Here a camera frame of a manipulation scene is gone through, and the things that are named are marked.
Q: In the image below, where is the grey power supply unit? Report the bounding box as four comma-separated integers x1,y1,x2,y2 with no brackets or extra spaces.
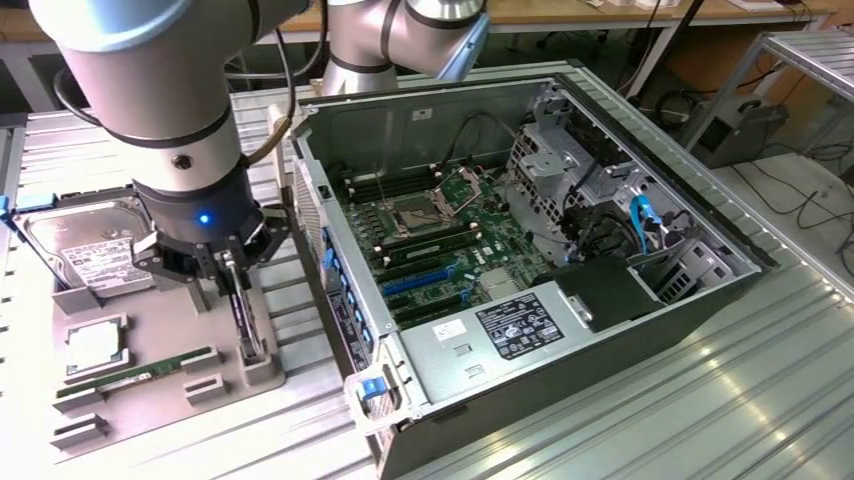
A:
397,279,601,406

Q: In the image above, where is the CPU socket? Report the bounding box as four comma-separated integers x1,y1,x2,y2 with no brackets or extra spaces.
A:
389,195,446,235

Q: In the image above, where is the silver CPU chip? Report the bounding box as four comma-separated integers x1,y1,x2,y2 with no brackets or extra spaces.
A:
64,323,126,375

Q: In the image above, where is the open socket cover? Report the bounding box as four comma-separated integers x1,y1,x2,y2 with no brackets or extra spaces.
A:
432,168,482,205

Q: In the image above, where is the silver chipset heatsink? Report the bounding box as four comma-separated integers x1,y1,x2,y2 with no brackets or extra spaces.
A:
478,267,532,297

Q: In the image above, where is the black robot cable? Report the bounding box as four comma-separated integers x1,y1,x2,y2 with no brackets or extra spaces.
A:
50,0,332,166

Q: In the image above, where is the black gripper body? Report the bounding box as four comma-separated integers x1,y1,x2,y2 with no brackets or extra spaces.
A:
129,164,293,292

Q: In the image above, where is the blue expansion slot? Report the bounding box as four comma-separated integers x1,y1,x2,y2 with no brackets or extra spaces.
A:
380,264,456,297

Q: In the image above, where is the open black PC case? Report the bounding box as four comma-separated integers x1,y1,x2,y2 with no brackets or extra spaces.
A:
285,58,780,480

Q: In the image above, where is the aluminium frame table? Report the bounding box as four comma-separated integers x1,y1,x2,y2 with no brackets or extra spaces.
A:
728,30,854,126

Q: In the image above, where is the black box device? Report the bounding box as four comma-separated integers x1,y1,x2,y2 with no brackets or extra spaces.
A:
681,94,789,170

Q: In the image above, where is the grey parts rack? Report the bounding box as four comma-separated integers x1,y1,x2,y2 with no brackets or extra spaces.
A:
47,272,289,454

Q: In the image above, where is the silver hard disk drive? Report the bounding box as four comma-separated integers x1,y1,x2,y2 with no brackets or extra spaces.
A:
22,197,161,300

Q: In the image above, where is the blue SATA wire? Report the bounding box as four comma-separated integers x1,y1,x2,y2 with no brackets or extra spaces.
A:
627,194,668,257

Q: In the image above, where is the green motherboard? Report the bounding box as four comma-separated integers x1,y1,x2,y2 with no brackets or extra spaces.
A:
337,164,568,331

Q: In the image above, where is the wooden desk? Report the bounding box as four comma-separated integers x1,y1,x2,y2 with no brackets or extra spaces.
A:
0,0,840,101

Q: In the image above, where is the green RAM stick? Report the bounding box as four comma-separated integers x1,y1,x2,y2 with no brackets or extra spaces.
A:
54,349,209,399

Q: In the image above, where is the metal disk bay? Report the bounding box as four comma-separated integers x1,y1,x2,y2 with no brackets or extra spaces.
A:
503,122,641,246

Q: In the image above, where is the black graphics card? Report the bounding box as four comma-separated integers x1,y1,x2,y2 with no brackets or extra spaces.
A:
213,249,266,362

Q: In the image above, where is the black plastic cover block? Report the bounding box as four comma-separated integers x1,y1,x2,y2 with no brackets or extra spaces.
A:
553,256,668,334

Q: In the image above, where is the installed RAM stick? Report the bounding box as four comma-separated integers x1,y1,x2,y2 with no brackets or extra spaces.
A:
382,234,476,266

